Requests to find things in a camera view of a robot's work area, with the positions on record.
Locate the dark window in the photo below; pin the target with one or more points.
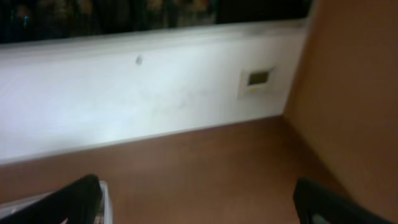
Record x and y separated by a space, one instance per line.
32 20

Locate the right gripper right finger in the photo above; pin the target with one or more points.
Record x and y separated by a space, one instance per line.
316 204

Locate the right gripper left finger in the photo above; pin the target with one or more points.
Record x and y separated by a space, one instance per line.
77 203

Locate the clear plastic container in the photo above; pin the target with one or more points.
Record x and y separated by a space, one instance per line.
104 215

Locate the white wall thermostat panel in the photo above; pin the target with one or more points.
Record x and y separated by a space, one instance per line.
256 81

